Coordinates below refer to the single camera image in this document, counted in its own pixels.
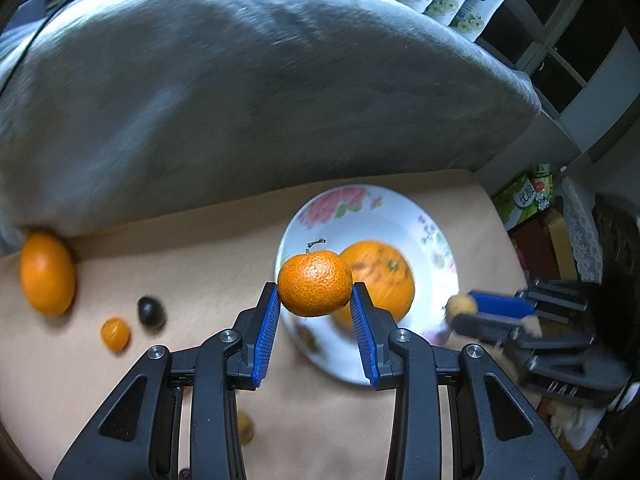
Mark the white lace cloth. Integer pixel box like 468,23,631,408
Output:
560,177,603,281

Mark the thin black cable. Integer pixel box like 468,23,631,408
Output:
0,0,101,106

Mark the grey blanket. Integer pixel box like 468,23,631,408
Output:
0,0,543,241

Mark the tiny orange kumquat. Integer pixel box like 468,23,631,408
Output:
100,317,132,352

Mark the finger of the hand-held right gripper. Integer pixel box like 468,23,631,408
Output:
452,312,598,361
470,280,591,323

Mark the small yellowish fruit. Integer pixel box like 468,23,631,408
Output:
446,295,476,323

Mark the white floral plate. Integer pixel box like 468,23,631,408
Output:
275,184,460,387

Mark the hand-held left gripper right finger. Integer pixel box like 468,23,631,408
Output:
350,282,581,480

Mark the green carton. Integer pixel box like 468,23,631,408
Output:
492,175,538,231

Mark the dark red box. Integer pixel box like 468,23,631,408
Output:
510,220,561,281

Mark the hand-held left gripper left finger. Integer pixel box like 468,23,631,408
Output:
52,282,281,480

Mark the white framed window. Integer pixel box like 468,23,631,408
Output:
475,0,640,166

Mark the small brown fruit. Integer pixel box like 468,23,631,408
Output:
235,410,256,446

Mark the small mandarin with stem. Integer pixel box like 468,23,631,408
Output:
277,241,354,318

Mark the small dark fruit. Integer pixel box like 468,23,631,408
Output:
137,296,167,330

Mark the green snack packet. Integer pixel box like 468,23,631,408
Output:
530,162,555,211

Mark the dark carved furniture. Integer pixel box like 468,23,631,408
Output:
592,195,640,286

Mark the round large orange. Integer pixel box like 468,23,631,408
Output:
332,240,416,331

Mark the oval large orange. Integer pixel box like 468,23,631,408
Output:
20,230,78,317

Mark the tan cardboard box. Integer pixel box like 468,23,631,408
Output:
540,207,576,281

